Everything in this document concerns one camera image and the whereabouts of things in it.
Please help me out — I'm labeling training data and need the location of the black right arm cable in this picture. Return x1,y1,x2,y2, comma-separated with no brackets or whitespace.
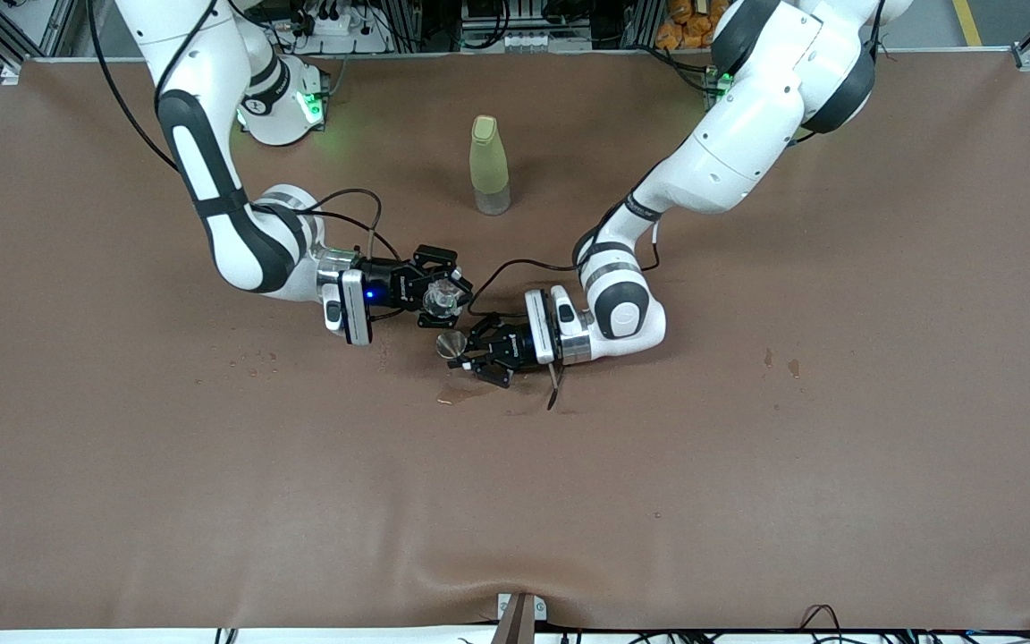
86,0,404,265

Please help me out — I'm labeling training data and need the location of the white power strip with plugs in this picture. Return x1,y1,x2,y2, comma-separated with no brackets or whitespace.
287,7,391,55

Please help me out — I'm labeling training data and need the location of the dark camera pole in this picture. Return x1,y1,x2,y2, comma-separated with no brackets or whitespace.
490,595,537,644

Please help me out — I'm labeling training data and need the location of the clear glass cup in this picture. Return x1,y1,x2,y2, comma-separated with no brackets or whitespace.
421,279,467,326

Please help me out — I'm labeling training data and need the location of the grey metal clamp bracket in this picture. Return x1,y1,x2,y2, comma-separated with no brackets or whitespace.
497,592,549,624

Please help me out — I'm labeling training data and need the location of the metal jigger measuring cup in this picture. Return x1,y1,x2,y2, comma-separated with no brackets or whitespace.
435,330,471,369

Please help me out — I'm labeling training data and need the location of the orange packaged goods pile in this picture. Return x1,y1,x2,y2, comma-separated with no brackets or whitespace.
655,0,722,50

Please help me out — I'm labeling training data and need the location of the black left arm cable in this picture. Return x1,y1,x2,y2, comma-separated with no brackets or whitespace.
466,224,663,316

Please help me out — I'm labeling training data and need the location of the white terminal strip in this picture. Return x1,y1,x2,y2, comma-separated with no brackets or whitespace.
461,31,592,53

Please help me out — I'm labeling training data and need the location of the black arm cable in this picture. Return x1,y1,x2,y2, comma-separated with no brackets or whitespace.
86,0,404,265
466,224,663,316

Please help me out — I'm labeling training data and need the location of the brown table mat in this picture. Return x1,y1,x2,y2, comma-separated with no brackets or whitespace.
0,49,1030,632

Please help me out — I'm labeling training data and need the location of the yellow-green bottle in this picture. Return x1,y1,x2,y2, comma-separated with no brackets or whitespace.
469,114,513,216

